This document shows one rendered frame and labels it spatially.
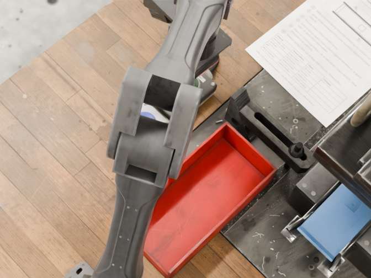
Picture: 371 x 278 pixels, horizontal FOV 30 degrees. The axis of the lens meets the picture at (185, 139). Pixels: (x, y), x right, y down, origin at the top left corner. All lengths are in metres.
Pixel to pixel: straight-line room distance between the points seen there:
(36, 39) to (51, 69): 1.09
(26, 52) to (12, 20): 0.13
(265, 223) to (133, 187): 0.38
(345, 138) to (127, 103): 0.34
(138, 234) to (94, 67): 0.46
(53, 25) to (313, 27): 1.22
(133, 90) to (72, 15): 1.63
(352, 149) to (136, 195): 0.32
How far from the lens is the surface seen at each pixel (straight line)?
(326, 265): 1.10
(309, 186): 1.13
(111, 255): 0.93
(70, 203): 1.18
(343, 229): 1.12
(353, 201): 1.14
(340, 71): 1.33
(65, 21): 2.40
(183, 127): 0.80
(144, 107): 1.21
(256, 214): 1.19
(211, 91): 1.23
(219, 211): 1.17
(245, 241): 1.17
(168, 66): 0.82
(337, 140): 1.00
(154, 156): 0.82
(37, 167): 1.21
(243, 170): 1.20
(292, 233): 1.10
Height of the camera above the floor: 2.02
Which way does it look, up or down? 67 degrees down
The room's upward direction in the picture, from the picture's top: 10 degrees clockwise
